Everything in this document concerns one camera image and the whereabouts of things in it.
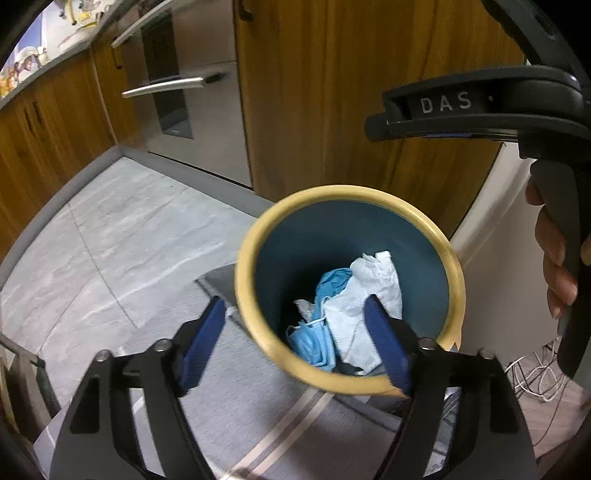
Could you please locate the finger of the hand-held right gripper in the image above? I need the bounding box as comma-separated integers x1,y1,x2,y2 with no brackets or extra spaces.
365,65,583,144

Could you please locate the white tissue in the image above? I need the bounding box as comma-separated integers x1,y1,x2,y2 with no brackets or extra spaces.
323,250,403,374

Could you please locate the white cable bundle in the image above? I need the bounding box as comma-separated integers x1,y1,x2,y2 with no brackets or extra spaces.
505,337,575,402

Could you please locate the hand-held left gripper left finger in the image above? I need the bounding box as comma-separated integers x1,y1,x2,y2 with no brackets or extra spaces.
48,295,227,480

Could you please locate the grey checked mat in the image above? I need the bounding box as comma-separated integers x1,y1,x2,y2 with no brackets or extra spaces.
34,265,462,480

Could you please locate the blue face mask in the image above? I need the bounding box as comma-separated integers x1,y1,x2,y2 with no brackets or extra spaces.
286,318,338,370

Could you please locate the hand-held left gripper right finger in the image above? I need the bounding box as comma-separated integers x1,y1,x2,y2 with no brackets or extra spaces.
362,294,539,480

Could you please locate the stainless steel oven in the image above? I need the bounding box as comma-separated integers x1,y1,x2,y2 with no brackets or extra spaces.
111,0,254,188

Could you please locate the wide wooden base cabinet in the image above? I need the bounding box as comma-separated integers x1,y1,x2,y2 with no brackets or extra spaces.
235,0,527,215

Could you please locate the long wooden base cabinet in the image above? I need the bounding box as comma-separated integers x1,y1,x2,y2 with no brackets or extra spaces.
0,48,116,261

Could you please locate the teal plastic bag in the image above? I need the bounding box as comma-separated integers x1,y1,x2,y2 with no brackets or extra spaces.
314,268,356,315

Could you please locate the metal shelf rack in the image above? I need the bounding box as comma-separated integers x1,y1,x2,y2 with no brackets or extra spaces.
0,330,61,444

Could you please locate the blue bin with yellow rim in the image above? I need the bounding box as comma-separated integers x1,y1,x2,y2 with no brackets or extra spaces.
235,185,466,398

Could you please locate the person's right hand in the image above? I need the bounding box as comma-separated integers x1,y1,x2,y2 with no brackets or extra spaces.
525,178,579,320

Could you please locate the narrow wooden base cabinet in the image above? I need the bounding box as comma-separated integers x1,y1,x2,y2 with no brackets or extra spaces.
90,28,148,151

